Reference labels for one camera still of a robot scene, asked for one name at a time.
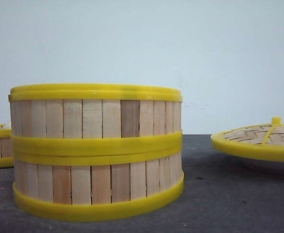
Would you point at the woven steamer lid yellow rim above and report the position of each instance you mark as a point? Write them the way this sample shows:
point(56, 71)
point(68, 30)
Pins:
point(258, 142)

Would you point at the white plate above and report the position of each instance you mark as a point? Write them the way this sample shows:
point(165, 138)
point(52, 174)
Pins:
point(263, 165)

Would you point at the white bun left basket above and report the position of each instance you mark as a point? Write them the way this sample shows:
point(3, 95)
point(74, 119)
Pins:
point(7, 126)

